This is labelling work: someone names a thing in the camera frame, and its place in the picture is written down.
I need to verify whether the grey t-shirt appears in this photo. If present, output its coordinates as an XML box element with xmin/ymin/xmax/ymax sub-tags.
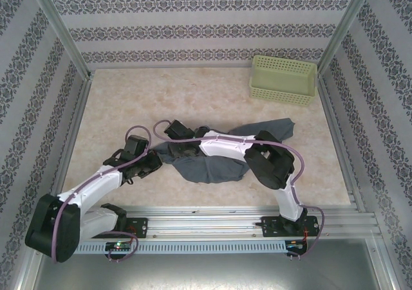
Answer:
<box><xmin>151</xmin><ymin>118</ymin><xmax>296</xmax><ymax>185</ymax></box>

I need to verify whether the small circuit board with lights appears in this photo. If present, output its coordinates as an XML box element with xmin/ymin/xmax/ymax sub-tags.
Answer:
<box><xmin>285</xmin><ymin>239</ymin><xmax>307</xmax><ymax>251</ymax></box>
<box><xmin>105</xmin><ymin>241</ymin><xmax>133</xmax><ymax>252</ymax></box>

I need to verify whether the pale green perforated plastic basket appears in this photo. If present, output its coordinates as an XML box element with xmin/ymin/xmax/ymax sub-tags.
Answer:
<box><xmin>248</xmin><ymin>55</ymin><xmax>318</xmax><ymax>107</ymax></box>

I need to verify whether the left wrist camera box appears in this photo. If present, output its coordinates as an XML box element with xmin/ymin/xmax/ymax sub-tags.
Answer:
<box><xmin>124</xmin><ymin>134</ymin><xmax>150</xmax><ymax>155</ymax></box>

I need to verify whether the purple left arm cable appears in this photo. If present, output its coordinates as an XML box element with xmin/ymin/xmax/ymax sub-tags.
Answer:
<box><xmin>50</xmin><ymin>125</ymin><xmax>153</xmax><ymax>265</ymax></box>

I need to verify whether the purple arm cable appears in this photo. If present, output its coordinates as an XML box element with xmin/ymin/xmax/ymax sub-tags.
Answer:
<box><xmin>50</xmin><ymin>125</ymin><xmax>153</xmax><ymax>265</ymax></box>
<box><xmin>153</xmin><ymin>119</ymin><xmax>324</xmax><ymax>262</ymax></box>

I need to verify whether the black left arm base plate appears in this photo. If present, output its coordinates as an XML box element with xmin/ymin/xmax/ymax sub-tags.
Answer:
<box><xmin>124</xmin><ymin>217</ymin><xmax>149</xmax><ymax>239</ymax></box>

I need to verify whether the aluminium mounting rail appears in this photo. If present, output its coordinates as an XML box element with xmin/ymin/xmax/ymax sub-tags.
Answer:
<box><xmin>77</xmin><ymin>204</ymin><xmax>379</xmax><ymax>239</ymax></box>

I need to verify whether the aluminium side rail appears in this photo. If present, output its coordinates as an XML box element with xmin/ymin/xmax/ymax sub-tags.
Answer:
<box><xmin>317</xmin><ymin>73</ymin><xmax>368</xmax><ymax>213</ymax></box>
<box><xmin>44</xmin><ymin>74</ymin><xmax>94</xmax><ymax>213</ymax></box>

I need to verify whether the slotted grey cable duct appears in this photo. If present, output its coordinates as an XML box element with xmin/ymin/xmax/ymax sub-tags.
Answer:
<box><xmin>77</xmin><ymin>240</ymin><xmax>288</xmax><ymax>255</ymax></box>

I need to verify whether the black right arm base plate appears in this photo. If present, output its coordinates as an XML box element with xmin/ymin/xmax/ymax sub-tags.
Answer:
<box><xmin>261</xmin><ymin>215</ymin><xmax>323</xmax><ymax>239</ymax></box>

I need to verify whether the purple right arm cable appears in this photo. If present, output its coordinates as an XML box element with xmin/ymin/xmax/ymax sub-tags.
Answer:
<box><xmin>153</xmin><ymin>119</ymin><xmax>324</xmax><ymax>262</ymax></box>

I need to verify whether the aluminium frame post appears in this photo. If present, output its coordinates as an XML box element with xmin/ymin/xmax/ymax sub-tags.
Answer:
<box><xmin>317</xmin><ymin>0</ymin><xmax>376</xmax><ymax>76</ymax></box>
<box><xmin>27</xmin><ymin>0</ymin><xmax>95</xmax><ymax>79</ymax></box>

